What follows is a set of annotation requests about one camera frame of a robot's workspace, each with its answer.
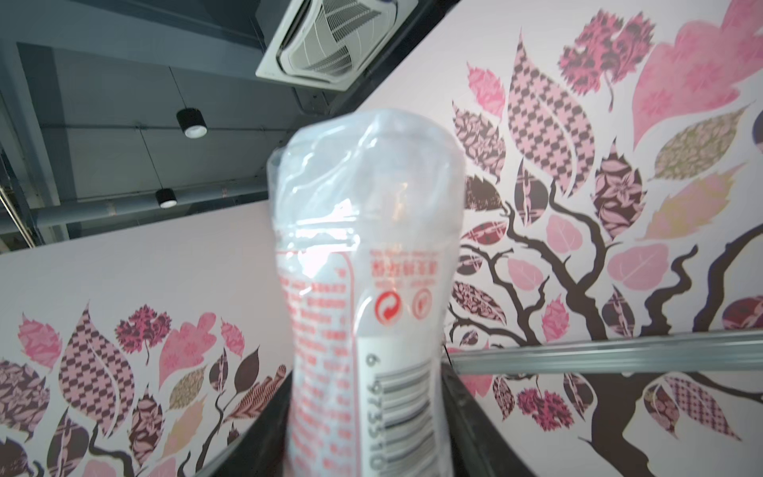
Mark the tall bottle red cap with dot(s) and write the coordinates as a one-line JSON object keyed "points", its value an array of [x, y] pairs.
{"points": [[367, 212]]}

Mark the white ceiling air conditioner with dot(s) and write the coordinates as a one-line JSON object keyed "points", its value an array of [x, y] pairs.
{"points": [[328, 44]]}

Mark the aluminium rail back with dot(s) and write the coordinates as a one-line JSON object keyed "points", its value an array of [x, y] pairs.
{"points": [[729, 351]]}

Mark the black ceiling spotlight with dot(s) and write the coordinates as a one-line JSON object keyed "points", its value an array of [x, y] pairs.
{"points": [[166, 198], [192, 122]]}

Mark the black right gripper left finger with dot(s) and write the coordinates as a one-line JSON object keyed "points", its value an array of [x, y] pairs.
{"points": [[260, 451]]}

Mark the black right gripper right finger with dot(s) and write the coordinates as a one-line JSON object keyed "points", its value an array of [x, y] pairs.
{"points": [[477, 447]]}

